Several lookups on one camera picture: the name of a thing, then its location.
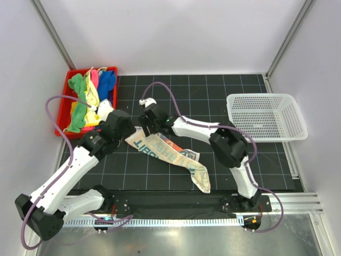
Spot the rabbit print towel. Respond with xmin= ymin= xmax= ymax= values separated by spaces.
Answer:
xmin=125 ymin=126 xmax=211 ymax=194

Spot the blue towel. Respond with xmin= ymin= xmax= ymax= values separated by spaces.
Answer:
xmin=97 ymin=70 xmax=117 ymax=103

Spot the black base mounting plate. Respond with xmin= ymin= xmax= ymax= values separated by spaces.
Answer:
xmin=112 ymin=190 xmax=272 ymax=220

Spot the red plastic bin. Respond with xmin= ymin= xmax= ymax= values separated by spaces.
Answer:
xmin=56 ymin=67 xmax=118 ymax=139

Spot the right aluminium frame post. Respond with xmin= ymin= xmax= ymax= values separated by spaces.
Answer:
xmin=265 ymin=0 xmax=315 ymax=80

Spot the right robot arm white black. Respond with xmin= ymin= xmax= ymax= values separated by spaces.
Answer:
xmin=139 ymin=102 xmax=261 ymax=211

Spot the aluminium frame post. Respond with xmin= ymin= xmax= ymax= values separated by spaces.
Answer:
xmin=30 ymin=0 xmax=75 ymax=70
xmin=265 ymin=0 xmax=315 ymax=80

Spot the slotted white cable duct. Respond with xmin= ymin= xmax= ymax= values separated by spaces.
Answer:
xmin=63 ymin=215 xmax=244 ymax=229

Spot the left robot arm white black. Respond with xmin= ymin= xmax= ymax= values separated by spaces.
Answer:
xmin=14 ymin=109 xmax=136 ymax=241

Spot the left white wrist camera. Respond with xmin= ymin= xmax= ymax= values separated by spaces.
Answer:
xmin=96 ymin=99 xmax=114 ymax=121

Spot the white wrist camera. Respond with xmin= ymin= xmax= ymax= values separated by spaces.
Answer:
xmin=96 ymin=99 xmax=114 ymax=121
xmin=139 ymin=98 xmax=157 ymax=108

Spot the green towel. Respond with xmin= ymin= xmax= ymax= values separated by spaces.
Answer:
xmin=68 ymin=74 xmax=88 ymax=133

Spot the left aluminium frame post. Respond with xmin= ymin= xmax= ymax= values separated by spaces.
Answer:
xmin=30 ymin=0 xmax=75 ymax=70

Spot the yellow towel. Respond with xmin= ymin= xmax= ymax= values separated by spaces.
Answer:
xmin=68 ymin=72 xmax=100 ymax=133

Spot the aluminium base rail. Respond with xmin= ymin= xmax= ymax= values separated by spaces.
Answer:
xmin=276 ymin=193 xmax=323 ymax=214

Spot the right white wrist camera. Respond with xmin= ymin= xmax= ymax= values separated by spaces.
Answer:
xmin=139 ymin=98 xmax=157 ymax=108

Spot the white perforated plastic basket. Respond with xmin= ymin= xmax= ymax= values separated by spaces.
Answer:
xmin=226 ymin=93 xmax=308 ymax=142

